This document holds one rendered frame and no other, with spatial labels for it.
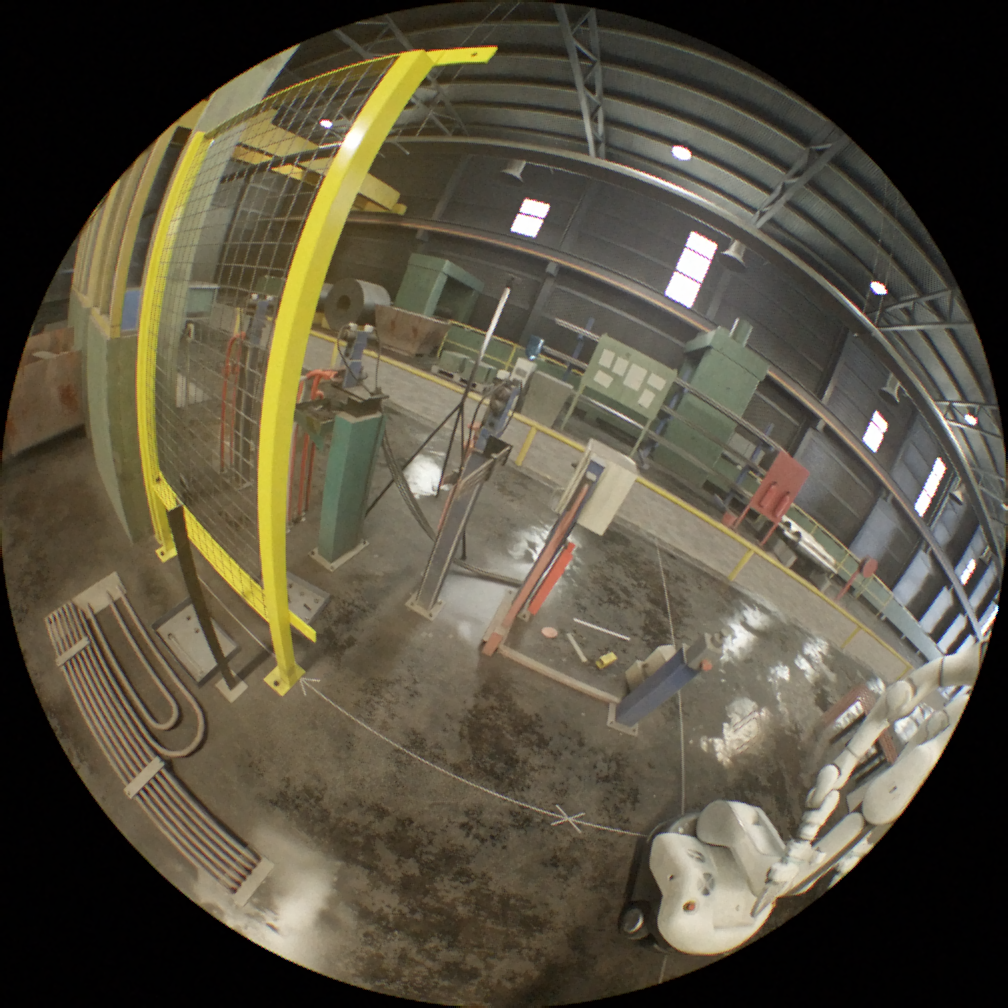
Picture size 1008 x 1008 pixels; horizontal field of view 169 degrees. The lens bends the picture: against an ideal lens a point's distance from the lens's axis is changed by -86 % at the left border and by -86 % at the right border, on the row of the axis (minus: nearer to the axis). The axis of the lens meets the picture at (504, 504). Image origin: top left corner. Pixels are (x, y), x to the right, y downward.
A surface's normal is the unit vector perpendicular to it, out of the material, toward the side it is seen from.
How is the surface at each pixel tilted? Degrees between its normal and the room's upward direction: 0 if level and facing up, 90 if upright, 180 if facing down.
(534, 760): 0
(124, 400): 90
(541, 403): 94
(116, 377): 90
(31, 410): 90
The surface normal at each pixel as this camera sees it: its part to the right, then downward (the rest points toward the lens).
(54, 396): 0.89, 0.44
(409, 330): -0.25, 0.53
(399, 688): 0.37, -0.81
